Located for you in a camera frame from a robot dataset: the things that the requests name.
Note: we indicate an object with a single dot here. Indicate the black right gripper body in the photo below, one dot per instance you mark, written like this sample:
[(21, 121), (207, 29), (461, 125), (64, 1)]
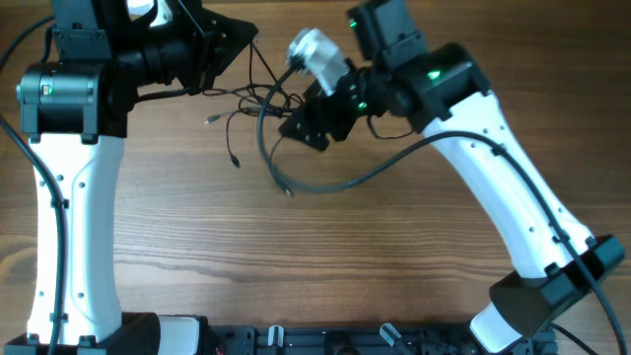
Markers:
[(327, 109)]

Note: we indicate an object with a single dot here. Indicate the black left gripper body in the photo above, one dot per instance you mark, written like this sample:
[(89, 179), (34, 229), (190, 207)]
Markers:
[(196, 49)]

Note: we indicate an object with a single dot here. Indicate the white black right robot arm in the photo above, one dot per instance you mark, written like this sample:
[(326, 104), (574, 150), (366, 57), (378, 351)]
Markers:
[(448, 101)]

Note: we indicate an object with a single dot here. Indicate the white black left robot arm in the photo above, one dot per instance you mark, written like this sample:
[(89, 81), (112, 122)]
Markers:
[(73, 129)]

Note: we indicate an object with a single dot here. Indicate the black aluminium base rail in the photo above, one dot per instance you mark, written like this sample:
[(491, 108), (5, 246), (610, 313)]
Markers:
[(429, 339)]

